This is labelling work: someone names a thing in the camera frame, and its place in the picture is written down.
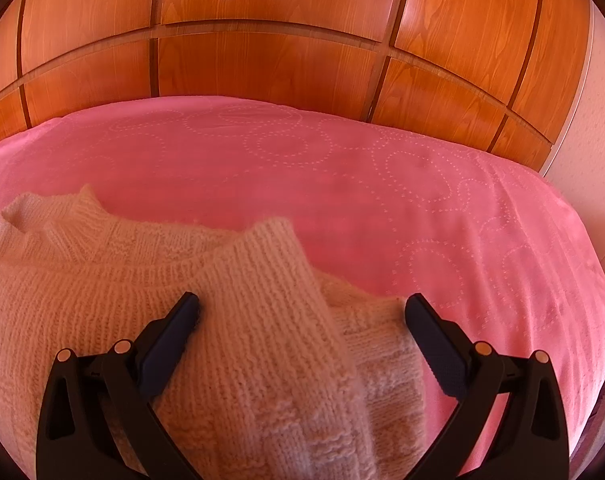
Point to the wooden wardrobe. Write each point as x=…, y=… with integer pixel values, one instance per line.
x=282, y=35

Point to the pink bedspread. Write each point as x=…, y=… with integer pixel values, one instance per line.
x=332, y=185

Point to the cream knitted sweater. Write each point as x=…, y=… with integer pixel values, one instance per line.
x=262, y=340

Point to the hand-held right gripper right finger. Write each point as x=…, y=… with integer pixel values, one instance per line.
x=440, y=345

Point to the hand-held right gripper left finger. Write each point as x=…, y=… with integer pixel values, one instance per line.
x=170, y=342

